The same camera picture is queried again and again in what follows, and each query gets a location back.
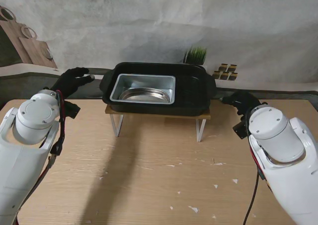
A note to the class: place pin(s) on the silver rectangular baking pan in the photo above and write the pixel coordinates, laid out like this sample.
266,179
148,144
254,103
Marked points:
142,82

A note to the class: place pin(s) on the large black baking tray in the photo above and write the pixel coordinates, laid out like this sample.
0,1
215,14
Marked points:
193,96

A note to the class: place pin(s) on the wooden shelf with white legs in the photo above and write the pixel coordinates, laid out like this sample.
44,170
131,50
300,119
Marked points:
159,117

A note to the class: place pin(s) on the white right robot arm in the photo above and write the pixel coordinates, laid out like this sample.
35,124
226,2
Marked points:
283,155

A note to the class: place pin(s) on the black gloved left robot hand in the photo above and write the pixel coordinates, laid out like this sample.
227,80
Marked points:
70,82

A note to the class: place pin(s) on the printed kitchen scene backdrop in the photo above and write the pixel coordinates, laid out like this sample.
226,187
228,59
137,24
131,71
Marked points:
149,23

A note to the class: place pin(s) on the oval stainless steel tray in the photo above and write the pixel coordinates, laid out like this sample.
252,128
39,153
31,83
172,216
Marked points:
146,96

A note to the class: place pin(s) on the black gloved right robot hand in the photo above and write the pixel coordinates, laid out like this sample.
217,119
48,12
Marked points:
242,100

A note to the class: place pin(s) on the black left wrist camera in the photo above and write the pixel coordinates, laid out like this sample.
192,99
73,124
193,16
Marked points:
72,109

